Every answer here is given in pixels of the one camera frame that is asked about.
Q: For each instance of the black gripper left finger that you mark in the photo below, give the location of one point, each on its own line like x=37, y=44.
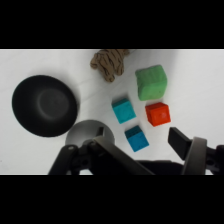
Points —
x=100, y=156

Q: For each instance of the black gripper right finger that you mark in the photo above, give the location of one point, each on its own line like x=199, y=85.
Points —
x=195, y=155

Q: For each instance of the small light grey bowl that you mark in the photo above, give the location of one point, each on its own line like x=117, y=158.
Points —
x=81, y=132

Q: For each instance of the large dark grey bowl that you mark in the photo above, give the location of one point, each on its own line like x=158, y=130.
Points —
x=45, y=106

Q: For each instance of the blue cube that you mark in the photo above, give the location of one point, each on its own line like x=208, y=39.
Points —
x=136, y=139

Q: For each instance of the teal cube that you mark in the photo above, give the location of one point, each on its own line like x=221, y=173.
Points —
x=123, y=110

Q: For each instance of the red cube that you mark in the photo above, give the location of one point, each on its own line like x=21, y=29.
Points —
x=158, y=114

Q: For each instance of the green sponge block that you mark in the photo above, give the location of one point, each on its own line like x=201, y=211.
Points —
x=151, y=82

